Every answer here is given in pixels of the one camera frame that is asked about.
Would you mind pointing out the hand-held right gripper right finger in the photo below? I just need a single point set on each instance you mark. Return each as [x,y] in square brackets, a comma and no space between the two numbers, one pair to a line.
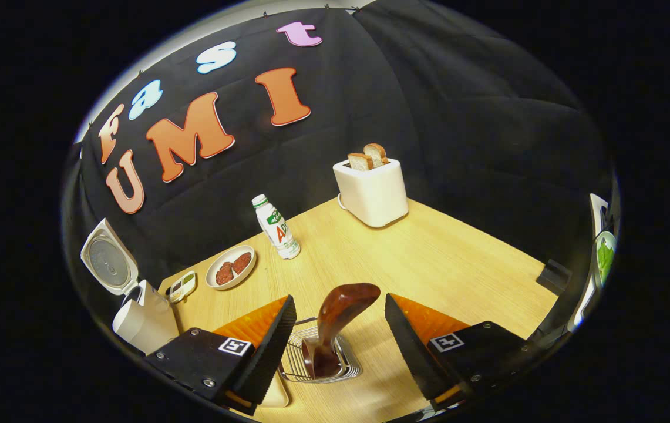
[414,352]

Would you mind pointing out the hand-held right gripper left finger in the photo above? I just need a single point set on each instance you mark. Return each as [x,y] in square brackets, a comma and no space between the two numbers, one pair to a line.
[270,352]

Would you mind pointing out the brown wooden spoon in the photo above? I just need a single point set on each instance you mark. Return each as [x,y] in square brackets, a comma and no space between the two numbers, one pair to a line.
[340,305]

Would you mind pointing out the white rice cooker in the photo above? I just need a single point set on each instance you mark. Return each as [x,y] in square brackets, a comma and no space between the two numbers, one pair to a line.
[147,326]

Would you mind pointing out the beige tray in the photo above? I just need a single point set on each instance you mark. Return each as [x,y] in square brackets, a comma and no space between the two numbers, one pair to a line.
[279,396]

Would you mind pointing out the red meat piece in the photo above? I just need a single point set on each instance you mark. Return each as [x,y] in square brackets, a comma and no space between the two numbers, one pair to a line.
[224,274]
[241,262]

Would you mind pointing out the white round plate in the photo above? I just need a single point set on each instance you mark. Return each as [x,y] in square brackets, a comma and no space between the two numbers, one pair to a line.
[223,259]

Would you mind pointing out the small divided grain dish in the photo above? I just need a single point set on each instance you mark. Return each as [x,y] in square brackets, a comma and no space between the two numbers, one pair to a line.
[183,286]

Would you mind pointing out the white green drink bottle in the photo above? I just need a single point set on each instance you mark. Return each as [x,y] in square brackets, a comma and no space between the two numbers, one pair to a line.
[279,232]

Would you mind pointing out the black block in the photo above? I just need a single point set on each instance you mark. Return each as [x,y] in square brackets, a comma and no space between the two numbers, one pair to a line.
[555,273]

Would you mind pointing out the cream toaster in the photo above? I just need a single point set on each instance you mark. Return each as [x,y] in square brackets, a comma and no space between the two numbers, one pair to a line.
[373,194]

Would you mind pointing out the black backdrop cloth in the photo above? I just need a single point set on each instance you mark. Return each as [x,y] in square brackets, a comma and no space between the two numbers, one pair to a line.
[428,117]

